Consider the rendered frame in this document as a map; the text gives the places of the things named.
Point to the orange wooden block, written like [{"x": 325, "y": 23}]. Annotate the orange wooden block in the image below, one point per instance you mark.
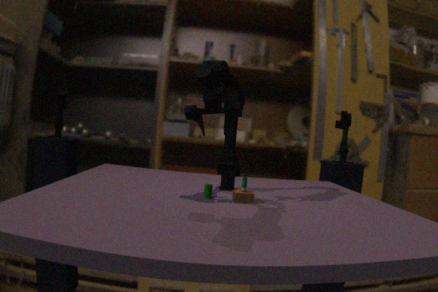
[{"x": 243, "y": 197}]

